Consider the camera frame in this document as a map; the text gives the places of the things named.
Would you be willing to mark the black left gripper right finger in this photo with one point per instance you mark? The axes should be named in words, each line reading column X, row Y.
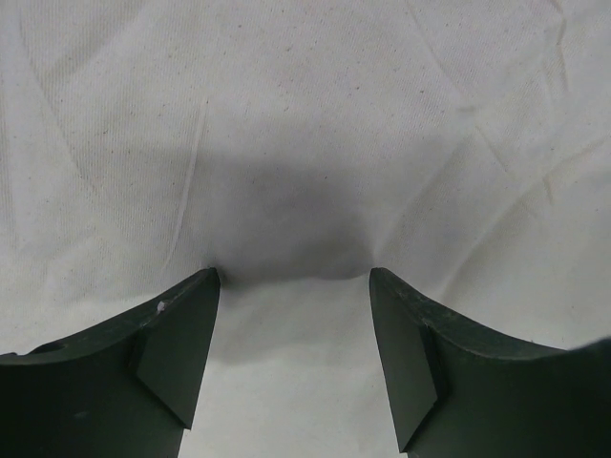
column 458, row 388

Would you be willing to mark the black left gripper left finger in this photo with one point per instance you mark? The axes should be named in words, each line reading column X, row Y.
column 125, row 387

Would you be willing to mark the beige cloth drape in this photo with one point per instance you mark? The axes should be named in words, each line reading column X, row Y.
column 295, row 145

